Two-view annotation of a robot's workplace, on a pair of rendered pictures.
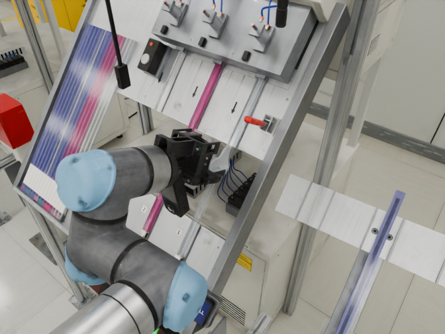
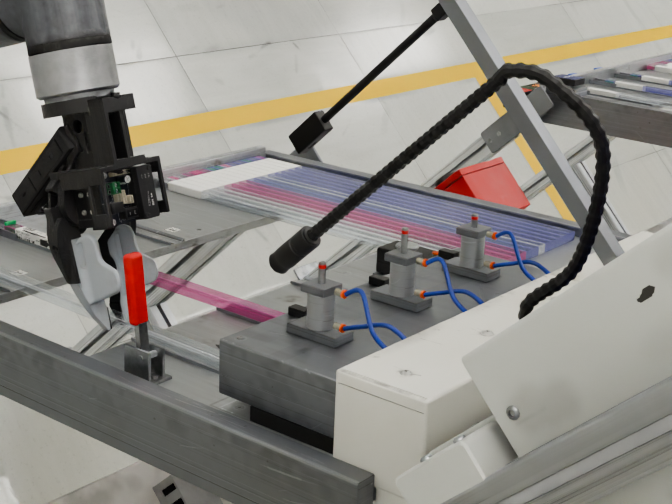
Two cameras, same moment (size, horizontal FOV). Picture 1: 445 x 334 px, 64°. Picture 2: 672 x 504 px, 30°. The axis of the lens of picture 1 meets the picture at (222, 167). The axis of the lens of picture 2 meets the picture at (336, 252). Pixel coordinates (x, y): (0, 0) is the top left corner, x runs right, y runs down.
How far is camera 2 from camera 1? 90 cm
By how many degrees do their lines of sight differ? 48
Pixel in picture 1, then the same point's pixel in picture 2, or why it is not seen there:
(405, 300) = not seen: outside the picture
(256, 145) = (116, 358)
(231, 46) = (341, 307)
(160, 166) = (61, 67)
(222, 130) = (187, 332)
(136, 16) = not seen: hidden behind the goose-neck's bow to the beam
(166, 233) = (29, 263)
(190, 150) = (100, 157)
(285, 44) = (285, 351)
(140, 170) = (50, 20)
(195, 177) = (60, 183)
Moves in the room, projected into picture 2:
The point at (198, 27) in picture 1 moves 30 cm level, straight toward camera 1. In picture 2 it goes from (421, 285) to (139, 107)
